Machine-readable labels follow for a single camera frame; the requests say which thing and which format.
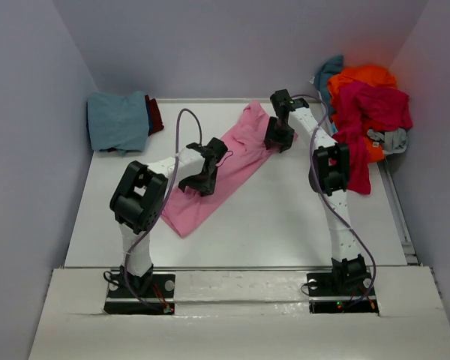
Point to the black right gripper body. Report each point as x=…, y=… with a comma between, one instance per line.
x=281, y=125

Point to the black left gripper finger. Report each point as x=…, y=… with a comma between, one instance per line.
x=189, y=182
x=207, y=187

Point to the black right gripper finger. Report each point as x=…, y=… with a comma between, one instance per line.
x=285, y=141
x=270, y=134

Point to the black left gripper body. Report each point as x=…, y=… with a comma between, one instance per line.
x=192, y=189

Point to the pink t shirt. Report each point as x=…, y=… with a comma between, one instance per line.
x=186, y=209

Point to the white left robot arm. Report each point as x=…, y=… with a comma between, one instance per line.
x=141, y=195

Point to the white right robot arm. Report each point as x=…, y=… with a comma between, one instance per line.
x=329, y=176

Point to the clear plastic bin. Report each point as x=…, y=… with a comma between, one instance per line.
x=328, y=122

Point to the teal t shirt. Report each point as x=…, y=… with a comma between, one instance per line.
x=330, y=68

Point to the folded dark red t shirt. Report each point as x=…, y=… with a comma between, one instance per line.
x=154, y=116

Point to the magenta t shirt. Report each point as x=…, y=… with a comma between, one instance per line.
x=361, y=107

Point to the folded light blue t shirt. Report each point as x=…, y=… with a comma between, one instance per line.
x=117, y=122

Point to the grey t shirt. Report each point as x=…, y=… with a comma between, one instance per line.
x=392, y=142

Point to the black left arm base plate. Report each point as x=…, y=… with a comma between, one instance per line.
x=157, y=298

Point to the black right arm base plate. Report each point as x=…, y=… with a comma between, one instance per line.
x=325, y=298

